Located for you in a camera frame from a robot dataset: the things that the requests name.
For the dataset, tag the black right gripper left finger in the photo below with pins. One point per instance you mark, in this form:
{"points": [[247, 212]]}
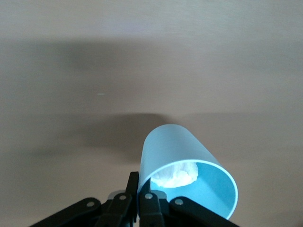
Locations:
{"points": [[118, 208]]}

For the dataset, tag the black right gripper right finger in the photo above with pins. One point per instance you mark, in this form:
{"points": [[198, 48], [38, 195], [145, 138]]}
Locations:
{"points": [[161, 212]]}

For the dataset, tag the blue cup holding white paper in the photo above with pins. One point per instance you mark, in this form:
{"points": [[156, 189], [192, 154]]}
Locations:
{"points": [[170, 146]]}

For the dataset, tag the crumpled white paper wad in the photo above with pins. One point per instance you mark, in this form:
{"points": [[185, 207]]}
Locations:
{"points": [[175, 176]]}

